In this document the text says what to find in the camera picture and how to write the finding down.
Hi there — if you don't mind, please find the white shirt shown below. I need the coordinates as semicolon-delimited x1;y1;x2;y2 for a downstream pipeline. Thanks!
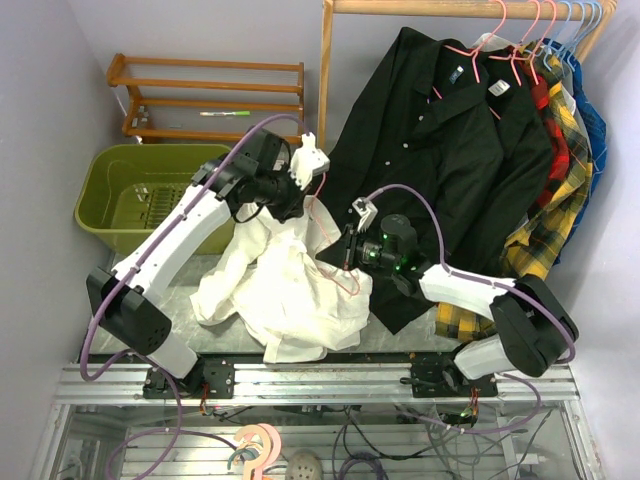
190;196;373;364

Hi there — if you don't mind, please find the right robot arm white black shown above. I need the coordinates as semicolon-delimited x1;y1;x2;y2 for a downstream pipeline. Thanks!
316;214;579;396

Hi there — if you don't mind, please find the wooden shoe rack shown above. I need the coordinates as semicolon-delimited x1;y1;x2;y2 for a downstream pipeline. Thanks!
106;53;305;144

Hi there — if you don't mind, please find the green white marker pen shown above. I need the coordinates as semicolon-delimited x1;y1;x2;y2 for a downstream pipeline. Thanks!
199;110;251;118

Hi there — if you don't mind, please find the red plaid shirt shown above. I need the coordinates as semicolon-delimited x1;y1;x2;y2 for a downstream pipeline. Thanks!
517;60;570;216

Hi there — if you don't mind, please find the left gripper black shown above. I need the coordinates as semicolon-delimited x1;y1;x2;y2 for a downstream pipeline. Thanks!
258;163;315;225

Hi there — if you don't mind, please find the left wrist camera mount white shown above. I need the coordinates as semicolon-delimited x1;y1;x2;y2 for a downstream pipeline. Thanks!
288;132;330;191

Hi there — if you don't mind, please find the black shirt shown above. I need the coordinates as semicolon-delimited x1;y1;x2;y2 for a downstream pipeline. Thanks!
475;50;553;252
314;25;504;335

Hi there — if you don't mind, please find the black shirt behind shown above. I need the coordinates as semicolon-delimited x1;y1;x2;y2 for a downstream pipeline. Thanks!
475;50;553;252

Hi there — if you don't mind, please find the pink wire hanger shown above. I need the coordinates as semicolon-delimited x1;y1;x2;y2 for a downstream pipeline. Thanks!
304;172;362;297

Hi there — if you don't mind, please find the yellow plaid shirt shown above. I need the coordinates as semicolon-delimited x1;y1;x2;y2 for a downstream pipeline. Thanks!
434;42;594;341

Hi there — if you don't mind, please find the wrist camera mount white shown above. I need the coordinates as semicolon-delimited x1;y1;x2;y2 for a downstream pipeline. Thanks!
288;132;330;191
352;197;378;233

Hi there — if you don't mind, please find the wooden clothes rack frame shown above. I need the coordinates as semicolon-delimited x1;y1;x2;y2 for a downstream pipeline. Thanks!
317;0;618;144

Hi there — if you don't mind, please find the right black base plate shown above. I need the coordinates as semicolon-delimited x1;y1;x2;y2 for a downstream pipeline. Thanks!
399;360;498;398

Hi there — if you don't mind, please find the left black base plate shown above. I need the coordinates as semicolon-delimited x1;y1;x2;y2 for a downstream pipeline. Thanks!
142;359;235;400

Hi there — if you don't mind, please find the grey perforated shoe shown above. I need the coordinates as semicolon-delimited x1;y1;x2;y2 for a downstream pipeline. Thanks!
285;449;324;480

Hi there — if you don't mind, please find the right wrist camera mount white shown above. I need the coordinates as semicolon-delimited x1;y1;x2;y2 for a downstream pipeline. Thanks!
352;197;378;233

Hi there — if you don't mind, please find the black shirt front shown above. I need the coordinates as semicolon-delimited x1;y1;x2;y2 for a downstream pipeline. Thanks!
314;25;504;335

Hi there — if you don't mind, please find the blue hanger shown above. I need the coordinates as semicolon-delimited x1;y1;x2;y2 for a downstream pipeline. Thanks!
542;1;573;79
559;1;581;45
564;1;603;56

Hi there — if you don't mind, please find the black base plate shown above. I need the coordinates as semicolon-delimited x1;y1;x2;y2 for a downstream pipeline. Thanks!
399;360;498;398
142;359;235;400

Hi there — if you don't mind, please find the aluminium rail base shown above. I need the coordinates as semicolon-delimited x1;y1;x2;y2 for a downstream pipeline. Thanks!
49;352;581;407

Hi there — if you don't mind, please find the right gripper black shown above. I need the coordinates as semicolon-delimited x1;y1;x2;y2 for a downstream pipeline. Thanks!
315;222;399;271

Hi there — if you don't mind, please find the peach plastic hangers pile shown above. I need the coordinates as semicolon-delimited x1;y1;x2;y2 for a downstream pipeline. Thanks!
227;423;282;480

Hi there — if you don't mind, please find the pink hanger of black shirt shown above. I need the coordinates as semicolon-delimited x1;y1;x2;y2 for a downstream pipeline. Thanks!
429;0;507;121

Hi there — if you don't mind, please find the green plastic laundry basket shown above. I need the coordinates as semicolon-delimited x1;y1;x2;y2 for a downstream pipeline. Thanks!
74;144;229;256

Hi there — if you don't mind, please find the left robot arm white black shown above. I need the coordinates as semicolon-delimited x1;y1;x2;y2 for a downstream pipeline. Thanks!
80;122;329;397

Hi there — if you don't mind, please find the blue shirt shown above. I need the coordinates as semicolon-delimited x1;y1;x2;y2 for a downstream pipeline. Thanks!
549;52;608;243

